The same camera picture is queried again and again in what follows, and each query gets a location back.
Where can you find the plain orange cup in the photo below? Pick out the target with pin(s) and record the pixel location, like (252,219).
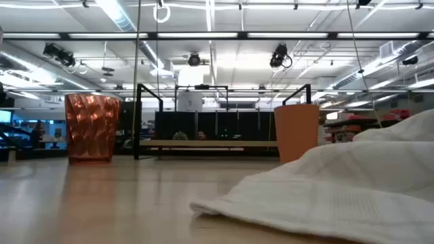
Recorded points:
(296,132)

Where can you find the faceted copper cup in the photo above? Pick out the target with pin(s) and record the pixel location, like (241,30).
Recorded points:
(91,128)

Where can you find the person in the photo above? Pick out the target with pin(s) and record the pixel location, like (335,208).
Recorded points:
(201,135)
(179,136)
(37,135)

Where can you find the red storage rack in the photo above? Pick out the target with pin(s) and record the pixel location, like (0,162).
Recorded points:
(352,128)

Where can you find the white plaid cloth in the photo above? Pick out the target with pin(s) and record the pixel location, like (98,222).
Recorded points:
(339,196)

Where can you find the blue monitor screen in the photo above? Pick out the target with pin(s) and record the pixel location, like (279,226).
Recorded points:
(4,117)

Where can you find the black frame wooden shelf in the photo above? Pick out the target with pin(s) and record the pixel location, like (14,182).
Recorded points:
(210,143)

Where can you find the black background workstation frame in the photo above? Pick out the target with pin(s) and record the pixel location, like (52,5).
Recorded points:
(201,86)

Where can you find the black ceiling camera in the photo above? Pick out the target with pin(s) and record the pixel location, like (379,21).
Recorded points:
(278,56)
(194,60)
(59,54)

